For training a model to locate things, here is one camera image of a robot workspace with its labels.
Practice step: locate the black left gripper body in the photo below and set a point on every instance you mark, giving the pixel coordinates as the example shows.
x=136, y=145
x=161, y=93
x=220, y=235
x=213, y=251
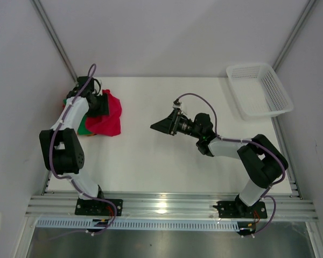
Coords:
x=101, y=107

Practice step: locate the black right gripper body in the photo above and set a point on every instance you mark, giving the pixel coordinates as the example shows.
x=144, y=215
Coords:
x=174, y=124

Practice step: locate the crimson t shirt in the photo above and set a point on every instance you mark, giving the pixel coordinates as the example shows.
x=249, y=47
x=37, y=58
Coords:
x=107, y=124

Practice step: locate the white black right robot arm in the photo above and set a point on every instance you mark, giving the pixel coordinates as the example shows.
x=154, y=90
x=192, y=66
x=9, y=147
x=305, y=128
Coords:
x=262, y=161

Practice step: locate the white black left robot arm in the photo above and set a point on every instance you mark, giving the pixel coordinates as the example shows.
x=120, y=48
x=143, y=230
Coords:
x=62, y=152

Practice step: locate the green folded t shirt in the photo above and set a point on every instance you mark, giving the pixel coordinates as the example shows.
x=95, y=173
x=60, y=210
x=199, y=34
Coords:
x=82, y=130

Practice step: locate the white plastic basket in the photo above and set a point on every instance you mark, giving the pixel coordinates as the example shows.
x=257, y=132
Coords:
x=257, y=91

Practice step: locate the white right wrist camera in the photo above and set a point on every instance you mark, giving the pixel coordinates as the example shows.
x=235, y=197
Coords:
x=178, y=105

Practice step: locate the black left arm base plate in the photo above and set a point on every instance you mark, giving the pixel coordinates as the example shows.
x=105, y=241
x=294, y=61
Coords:
x=97, y=208

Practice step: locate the aluminium front rail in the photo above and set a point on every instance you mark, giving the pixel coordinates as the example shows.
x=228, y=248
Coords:
x=168, y=206

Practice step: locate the left aluminium corner post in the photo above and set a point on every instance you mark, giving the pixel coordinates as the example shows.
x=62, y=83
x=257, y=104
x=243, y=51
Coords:
x=52, y=33

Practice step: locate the aluminium corner post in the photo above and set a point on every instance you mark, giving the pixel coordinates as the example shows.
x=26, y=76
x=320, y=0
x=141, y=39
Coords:
x=52, y=33
x=294, y=33

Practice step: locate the white slotted cable duct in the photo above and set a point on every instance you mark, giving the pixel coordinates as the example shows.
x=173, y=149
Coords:
x=140, y=224

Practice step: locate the right aluminium corner post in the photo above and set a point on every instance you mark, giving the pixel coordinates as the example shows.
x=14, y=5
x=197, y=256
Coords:
x=294, y=33

